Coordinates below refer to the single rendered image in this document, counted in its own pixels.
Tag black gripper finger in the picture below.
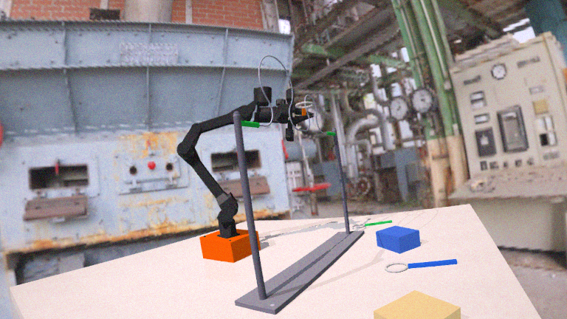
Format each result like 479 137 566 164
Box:
295 107 315 115
295 115 314 126

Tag blue handle with grey loop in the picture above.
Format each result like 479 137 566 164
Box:
385 259 457 272

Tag orange handle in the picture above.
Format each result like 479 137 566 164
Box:
295 102 314 116

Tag blue box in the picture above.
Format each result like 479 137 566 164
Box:
376 226 420 254

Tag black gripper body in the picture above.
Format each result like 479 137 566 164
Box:
270 89 295 142

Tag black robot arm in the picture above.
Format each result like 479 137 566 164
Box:
176 86 289 239

